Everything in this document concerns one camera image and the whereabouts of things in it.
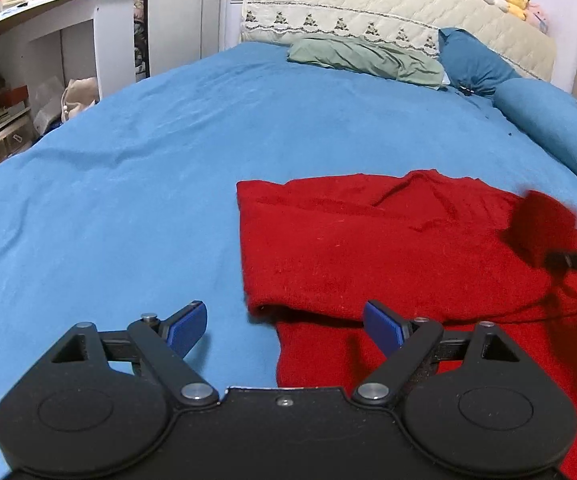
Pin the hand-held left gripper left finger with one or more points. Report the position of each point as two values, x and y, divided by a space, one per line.
187 329

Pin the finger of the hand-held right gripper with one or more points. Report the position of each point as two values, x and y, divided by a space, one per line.
576 262

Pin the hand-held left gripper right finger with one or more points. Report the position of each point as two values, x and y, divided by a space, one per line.
382 331

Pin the red knitted garment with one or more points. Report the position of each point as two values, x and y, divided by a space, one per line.
368 250

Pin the blue bolster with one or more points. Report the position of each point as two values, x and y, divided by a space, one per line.
548 117

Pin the blue bed sheet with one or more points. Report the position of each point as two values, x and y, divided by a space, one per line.
133 170

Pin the blue pillow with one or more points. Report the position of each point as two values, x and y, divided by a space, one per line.
471 62

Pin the cream cloth bag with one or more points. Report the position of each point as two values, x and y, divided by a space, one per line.
77 97

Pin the green pillow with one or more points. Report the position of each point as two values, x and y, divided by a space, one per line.
368 57

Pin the red box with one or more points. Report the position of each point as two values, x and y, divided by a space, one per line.
14 95

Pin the white shelf desk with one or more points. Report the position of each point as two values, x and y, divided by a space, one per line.
43 45

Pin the white wardrobe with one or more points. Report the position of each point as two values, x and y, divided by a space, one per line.
183 10

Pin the cream quilted headboard cover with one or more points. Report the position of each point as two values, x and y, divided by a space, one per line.
368 0

